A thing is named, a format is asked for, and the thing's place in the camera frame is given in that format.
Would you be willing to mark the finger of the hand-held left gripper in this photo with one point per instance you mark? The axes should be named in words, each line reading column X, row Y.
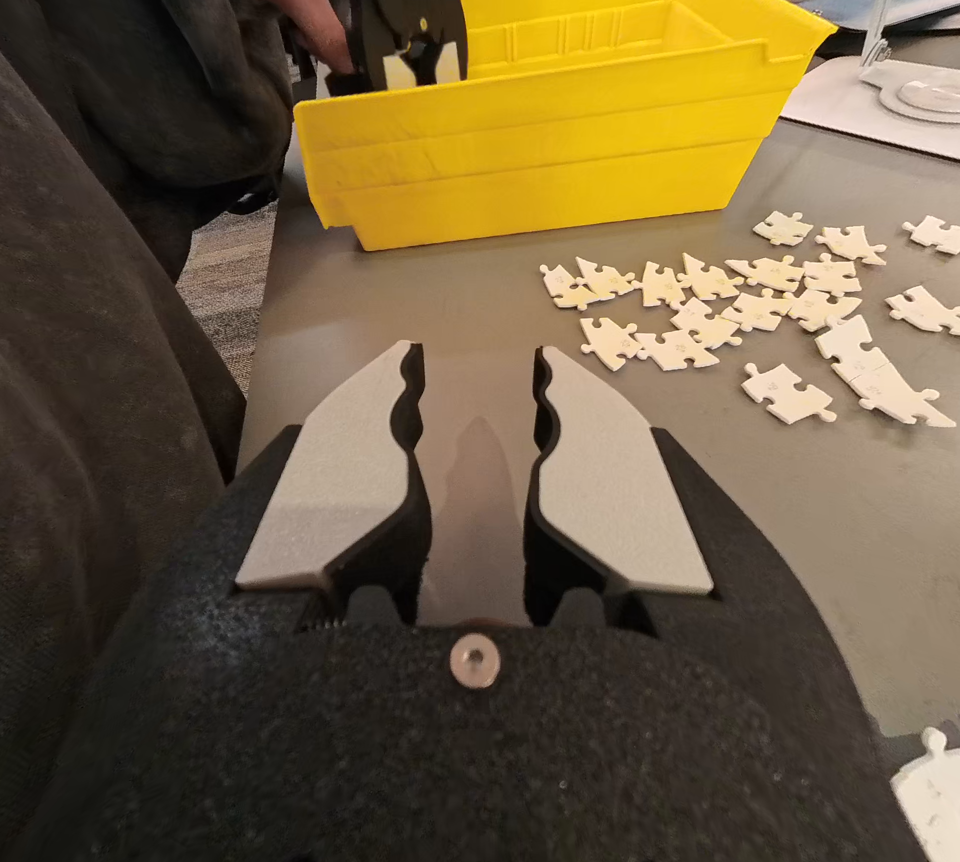
column 448, row 63
column 396, row 73

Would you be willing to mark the document stand with wooden board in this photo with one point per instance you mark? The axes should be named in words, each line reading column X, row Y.
column 840, row 104

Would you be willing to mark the curved assembled puzzle section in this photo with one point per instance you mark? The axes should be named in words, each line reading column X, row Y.
column 930, row 802

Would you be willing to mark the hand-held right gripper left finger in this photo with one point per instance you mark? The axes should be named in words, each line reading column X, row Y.
column 337, row 494

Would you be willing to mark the yellow plastic bin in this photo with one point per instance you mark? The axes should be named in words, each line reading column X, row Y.
column 540, row 149

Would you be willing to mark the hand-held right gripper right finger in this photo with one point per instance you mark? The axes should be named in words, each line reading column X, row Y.
column 615, row 494

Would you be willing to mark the spread of white puzzle pieces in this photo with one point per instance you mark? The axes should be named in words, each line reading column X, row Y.
column 757, row 311

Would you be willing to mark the person's left forearm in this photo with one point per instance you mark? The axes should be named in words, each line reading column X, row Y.
column 150, row 52

